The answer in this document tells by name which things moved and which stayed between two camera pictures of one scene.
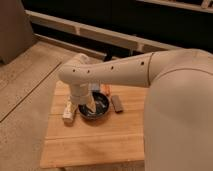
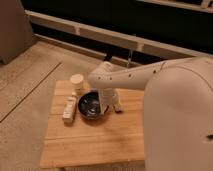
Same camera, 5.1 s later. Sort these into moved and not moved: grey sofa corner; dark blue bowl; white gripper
Moved: white gripper
Not moved: dark blue bowl; grey sofa corner
